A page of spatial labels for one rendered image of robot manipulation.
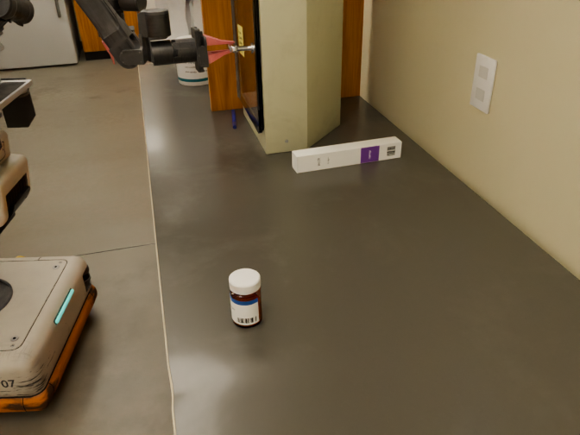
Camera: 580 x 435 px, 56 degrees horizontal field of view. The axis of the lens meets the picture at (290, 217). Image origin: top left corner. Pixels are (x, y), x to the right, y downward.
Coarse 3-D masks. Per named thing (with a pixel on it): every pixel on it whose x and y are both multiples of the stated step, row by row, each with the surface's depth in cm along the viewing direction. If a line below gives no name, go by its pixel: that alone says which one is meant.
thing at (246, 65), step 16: (240, 0) 139; (240, 16) 142; (256, 16) 125; (256, 32) 127; (256, 48) 129; (240, 64) 154; (256, 64) 131; (240, 80) 158; (256, 80) 133; (240, 96) 162; (256, 96) 135; (256, 112) 139; (256, 128) 142
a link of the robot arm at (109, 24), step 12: (84, 0) 124; (96, 0) 124; (84, 12) 126; (96, 12) 126; (108, 12) 126; (96, 24) 127; (108, 24) 127; (120, 24) 128; (108, 36) 128; (120, 36) 128; (132, 36) 133; (120, 48) 129; (132, 48) 129; (120, 60) 130
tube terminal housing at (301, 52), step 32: (288, 0) 125; (320, 0) 131; (288, 32) 128; (320, 32) 135; (288, 64) 132; (320, 64) 139; (288, 96) 136; (320, 96) 144; (288, 128) 140; (320, 128) 148
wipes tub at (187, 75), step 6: (180, 36) 195; (186, 36) 194; (180, 66) 191; (186, 66) 190; (192, 66) 190; (180, 72) 193; (186, 72) 191; (192, 72) 191; (198, 72) 191; (204, 72) 192; (180, 78) 194; (186, 78) 192; (192, 78) 192; (198, 78) 192; (204, 78) 193; (186, 84) 194; (192, 84) 193; (198, 84) 193; (204, 84) 194
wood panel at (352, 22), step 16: (208, 0) 155; (224, 0) 156; (352, 0) 165; (208, 16) 157; (224, 16) 158; (352, 16) 168; (208, 32) 159; (224, 32) 160; (352, 32) 170; (208, 48) 161; (224, 48) 163; (352, 48) 173; (224, 64) 165; (352, 64) 175; (208, 80) 168; (224, 80) 167; (352, 80) 178; (224, 96) 170; (352, 96) 181
